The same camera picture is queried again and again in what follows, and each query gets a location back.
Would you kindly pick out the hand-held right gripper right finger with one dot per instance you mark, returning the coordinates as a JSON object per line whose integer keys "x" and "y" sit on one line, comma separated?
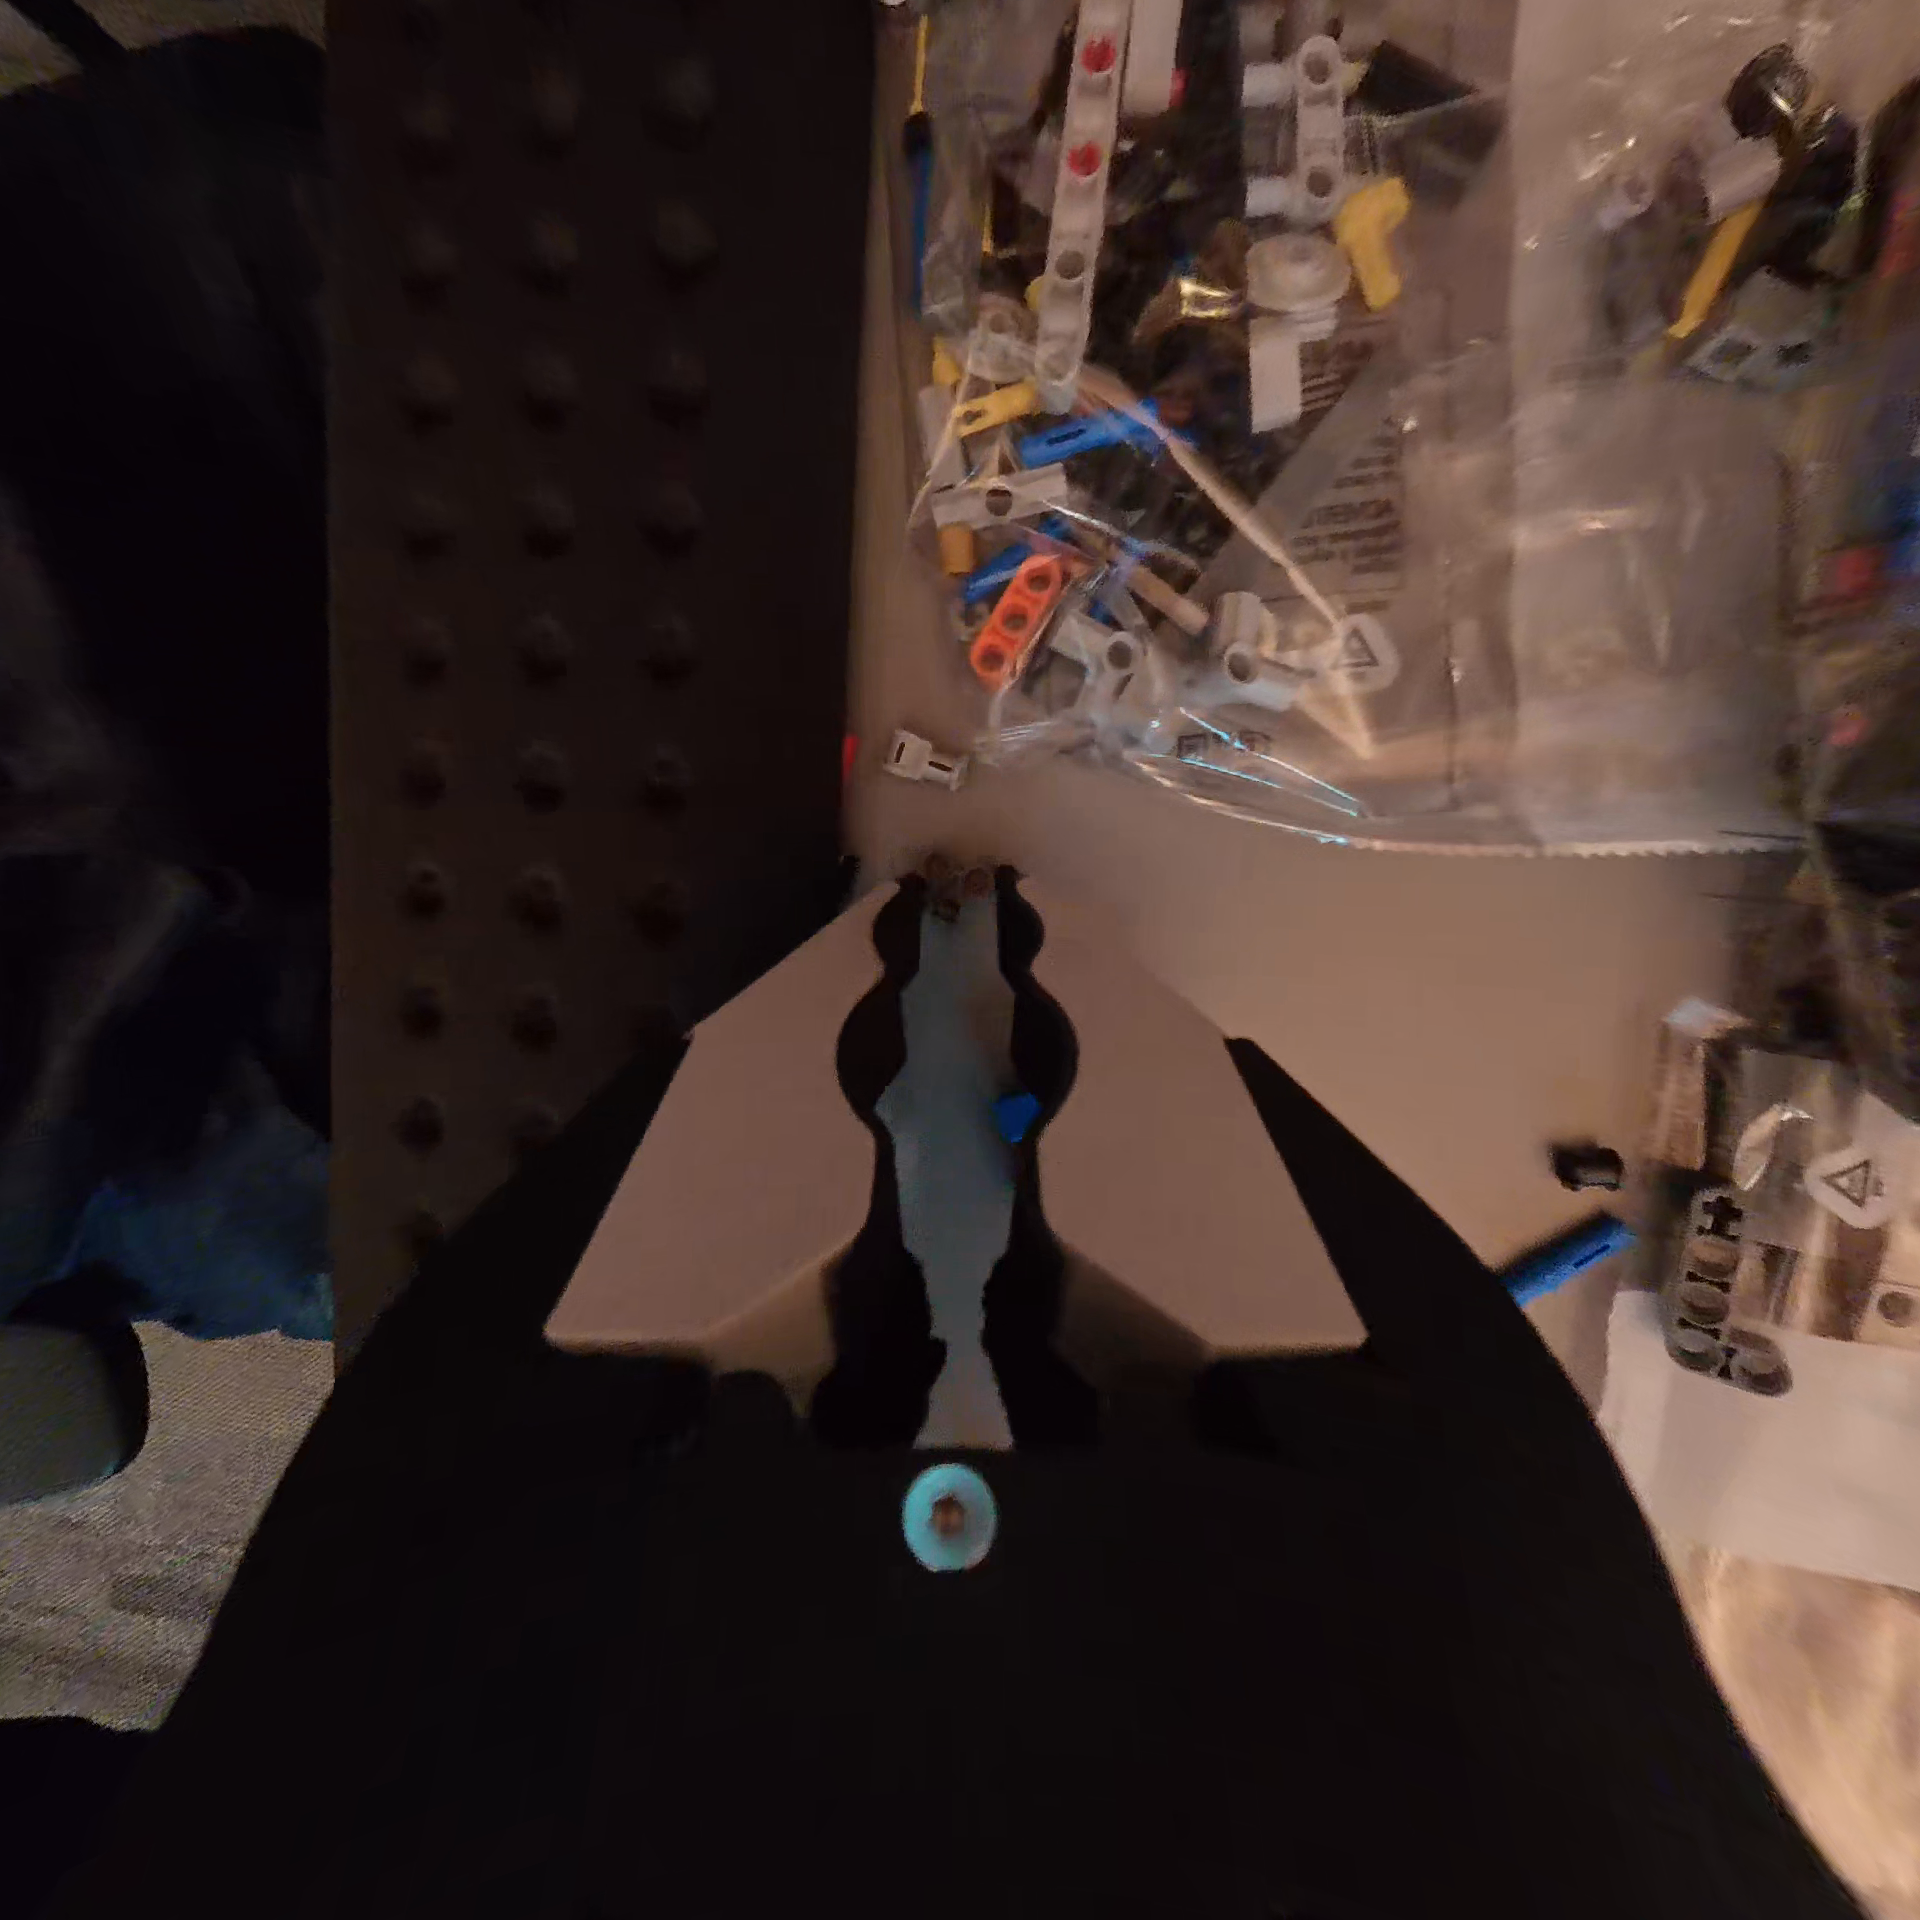
{"x": 1201, "y": 1200}

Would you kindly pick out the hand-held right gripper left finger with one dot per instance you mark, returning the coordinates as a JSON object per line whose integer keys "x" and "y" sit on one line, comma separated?
{"x": 701, "y": 1200}

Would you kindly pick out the blue lego bush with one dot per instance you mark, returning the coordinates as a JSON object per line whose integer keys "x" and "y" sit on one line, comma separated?
{"x": 1016, "y": 1120}

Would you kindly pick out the blue lego pin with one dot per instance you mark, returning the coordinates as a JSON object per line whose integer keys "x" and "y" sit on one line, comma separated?
{"x": 1571, "y": 1263}

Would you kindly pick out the black lego connector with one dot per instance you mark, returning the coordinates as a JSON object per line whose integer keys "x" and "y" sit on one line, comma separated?
{"x": 1588, "y": 1165}

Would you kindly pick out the white lego connector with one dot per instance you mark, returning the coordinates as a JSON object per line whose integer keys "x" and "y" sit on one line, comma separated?
{"x": 928, "y": 759}

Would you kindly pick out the person's leg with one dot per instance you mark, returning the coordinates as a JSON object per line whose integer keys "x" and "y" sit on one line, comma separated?
{"x": 151, "y": 748}

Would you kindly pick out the dark perforated panel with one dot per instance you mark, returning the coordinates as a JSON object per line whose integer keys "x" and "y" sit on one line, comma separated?
{"x": 603, "y": 455}

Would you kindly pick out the small open parts bag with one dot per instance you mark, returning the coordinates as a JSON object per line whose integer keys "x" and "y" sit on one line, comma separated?
{"x": 1173, "y": 370}

